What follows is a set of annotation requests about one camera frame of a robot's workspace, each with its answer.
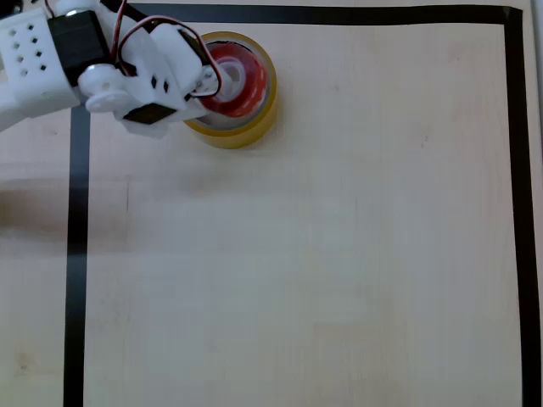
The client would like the small red tape roll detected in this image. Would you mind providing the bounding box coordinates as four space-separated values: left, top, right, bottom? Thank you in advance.
198 44 269 118

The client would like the big yellow tape roll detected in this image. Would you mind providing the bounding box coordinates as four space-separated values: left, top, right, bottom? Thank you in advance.
182 31 279 150

